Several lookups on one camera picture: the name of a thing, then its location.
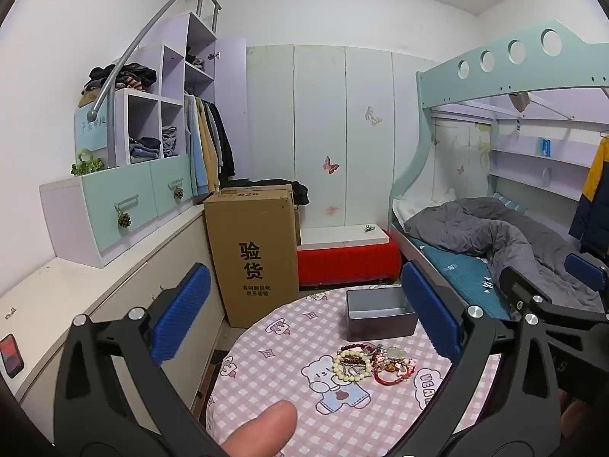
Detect grey metal handrail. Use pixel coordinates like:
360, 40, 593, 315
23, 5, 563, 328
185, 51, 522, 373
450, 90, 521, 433
75, 0, 222, 168

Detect pink checkered bear tablecloth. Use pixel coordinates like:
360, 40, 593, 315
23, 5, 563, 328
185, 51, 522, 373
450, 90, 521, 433
206, 289, 451, 456

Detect smartphone red screen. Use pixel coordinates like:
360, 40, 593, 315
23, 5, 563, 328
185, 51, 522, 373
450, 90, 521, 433
0, 333, 25, 379

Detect yellow navy jacket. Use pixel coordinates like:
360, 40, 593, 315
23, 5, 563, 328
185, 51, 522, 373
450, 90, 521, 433
569, 137, 609, 264

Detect teal drawer unit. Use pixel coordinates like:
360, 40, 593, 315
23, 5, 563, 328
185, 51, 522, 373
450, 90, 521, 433
39, 156, 193, 268

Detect pink charm keychain cluster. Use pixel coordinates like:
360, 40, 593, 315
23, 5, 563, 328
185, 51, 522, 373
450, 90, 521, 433
373, 348, 416, 386

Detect pale jade pendant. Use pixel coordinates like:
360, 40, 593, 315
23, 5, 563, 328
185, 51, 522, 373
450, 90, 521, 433
385, 345, 407, 359

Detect teal bunk bed frame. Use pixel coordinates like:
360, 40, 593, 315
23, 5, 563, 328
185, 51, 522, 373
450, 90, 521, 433
390, 20, 608, 246

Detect purple white shelf cabinet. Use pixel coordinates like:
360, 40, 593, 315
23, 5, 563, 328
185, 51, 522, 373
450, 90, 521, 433
74, 13, 250, 208

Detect black clothes on box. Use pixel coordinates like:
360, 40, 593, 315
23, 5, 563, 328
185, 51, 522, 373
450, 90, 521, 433
223, 179, 310, 205

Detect hanging clothes row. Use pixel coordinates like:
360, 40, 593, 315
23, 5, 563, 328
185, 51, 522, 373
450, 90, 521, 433
184, 95, 236, 197

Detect grey duvet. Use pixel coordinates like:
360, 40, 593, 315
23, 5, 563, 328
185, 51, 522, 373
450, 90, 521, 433
403, 198, 604, 313

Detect person's right hand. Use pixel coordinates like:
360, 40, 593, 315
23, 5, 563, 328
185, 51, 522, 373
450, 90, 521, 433
558, 389, 590, 438

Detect green plant decoration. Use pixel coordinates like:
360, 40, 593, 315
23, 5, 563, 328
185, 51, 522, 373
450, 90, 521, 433
71, 149, 105, 176

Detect white wardrobe with butterflies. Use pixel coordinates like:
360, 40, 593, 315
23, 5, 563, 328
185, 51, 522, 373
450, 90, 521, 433
246, 45, 434, 228

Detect tall brown cardboard box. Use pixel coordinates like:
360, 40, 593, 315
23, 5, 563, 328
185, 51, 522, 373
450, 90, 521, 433
203, 185, 299, 328

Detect red string bracelet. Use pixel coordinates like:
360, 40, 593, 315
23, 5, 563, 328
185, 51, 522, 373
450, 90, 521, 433
372, 365, 415, 387

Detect blue box on shelf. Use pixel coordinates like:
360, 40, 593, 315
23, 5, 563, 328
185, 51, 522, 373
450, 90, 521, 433
539, 138, 551, 158

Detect beige low cabinet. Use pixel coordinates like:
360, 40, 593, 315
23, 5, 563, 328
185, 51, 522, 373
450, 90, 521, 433
1, 205, 212, 427

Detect dark grey metal tin box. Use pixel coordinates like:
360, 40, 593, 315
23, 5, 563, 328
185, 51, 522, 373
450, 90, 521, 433
346, 285, 418, 342

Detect pile of dark clothes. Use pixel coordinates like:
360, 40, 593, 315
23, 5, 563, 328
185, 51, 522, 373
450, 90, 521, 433
81, 62, 157, 95

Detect cream bead bracelet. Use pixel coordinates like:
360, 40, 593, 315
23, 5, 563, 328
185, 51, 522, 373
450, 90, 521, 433
331, 347, 376, 383

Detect person's left thumb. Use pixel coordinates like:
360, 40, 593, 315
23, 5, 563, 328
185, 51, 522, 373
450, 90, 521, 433
222, 400, 297, 457

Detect red storage bench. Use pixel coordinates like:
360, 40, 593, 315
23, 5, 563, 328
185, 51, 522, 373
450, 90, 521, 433
297, 241, 402, 288

